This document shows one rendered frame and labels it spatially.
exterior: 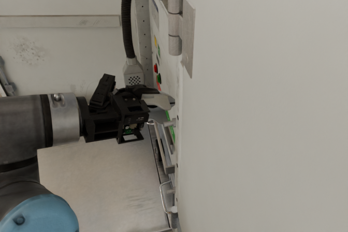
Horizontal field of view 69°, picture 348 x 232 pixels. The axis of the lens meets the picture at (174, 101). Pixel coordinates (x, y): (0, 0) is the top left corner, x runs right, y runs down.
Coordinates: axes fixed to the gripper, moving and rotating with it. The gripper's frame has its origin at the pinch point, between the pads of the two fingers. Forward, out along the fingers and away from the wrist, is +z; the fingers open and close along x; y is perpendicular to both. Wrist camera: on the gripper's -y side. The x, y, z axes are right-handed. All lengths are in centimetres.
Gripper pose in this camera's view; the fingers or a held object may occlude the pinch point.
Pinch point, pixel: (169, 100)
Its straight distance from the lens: 57.0
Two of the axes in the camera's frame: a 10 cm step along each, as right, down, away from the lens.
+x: 2.3, -8.2, -5.2
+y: 4.7, 5.6, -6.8
